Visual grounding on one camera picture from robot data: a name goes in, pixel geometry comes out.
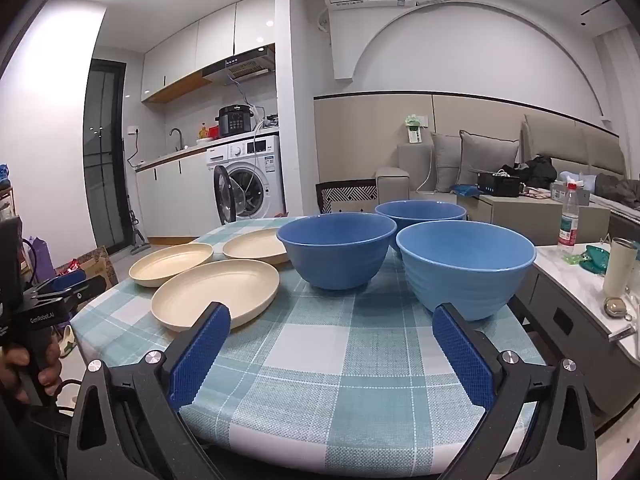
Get grey cushion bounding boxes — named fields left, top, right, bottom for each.
left=457, top=130, right=521, bottom=188
left=430, top=131, right=463, bottom=193

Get white tumbler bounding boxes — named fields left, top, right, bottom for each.
left=602, top=237, right=640, bottom=298

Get grey sofa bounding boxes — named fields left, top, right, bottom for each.
left=376, top=114, right=628, bottom=211

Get green white wall holder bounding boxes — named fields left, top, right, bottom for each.
left=402, top=112, right=432, bottom=145

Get beige side cabinet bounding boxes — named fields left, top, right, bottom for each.
left=457, top=192, right=612, bottom=247

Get black jacket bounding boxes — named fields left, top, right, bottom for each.
left=502, top=155, right=558, bottom=191

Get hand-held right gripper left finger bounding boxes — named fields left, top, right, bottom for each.
left=67, top=301, right=232, bottom=480

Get clear water bottle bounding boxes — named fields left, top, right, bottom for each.
left=557, top=182, right=582, bottom=259

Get white washing machine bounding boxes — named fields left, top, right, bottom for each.
left=206, top=135, right=287, bottom=225

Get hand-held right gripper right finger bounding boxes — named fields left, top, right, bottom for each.
left=432, top=302, right=598, bottom=480

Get beige plate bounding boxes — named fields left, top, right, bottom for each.
left=222, top=232, right=292, bottom=267
left=151, top=259, right=281, bottom=333
left=129, top=243, right=215, bottom=288

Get teal plastic container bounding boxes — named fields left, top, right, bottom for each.
left=582, top=244, right=611, bottom=277

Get range hood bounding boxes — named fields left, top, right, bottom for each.
left=202, top=44, right=277, bottom=86

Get black framed glass door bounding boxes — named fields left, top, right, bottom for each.
left=82, top=58, right=127, bottom=257

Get tissue box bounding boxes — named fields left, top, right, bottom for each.
left=550, top=180, right=591, bottom=206

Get black pressure cooker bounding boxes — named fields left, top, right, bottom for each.
left=215, top=104, right=251, bottom=137

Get person's left hand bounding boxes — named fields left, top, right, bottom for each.
left=0, top=347, right=63, bottom=406

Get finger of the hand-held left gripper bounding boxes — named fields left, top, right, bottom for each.
left=22, top=280, right=108, bottom=313
left=31, top=269, right=87, bottom=295

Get brown cardboard box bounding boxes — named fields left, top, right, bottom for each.
left=55, top=245, right=120, bottom=293

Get black box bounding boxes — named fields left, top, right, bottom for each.
left=477, top=172, right=523, bottom=199

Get marble top cabinet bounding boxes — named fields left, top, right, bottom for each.
left=510, top=244, right=640, bottom=426

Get teal checked tablecloth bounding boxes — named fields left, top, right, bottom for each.
left=70, top=215, right=548, bottom=478

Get dark grey clothing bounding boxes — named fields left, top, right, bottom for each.
left=595, top=172, right=640, bottom=198

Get light blue bowl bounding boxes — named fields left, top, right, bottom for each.
left=396, top=220, right=537, bottom=322

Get white wall cabinets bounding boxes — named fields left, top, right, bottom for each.
left=141, top=0, right=277, bottom=105

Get white kitchen counter cabinets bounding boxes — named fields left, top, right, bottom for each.
left=134, top=132, right=281, bottom=242

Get black patterned chair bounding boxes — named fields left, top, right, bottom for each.
left=316, top=179, right=378, bottom=216

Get purple bag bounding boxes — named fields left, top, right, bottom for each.
left=22, top=236, right=53, bottom=286

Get stick vacuum cleaner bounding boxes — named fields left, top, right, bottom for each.
left=127, top=207, right=151, bottom=255

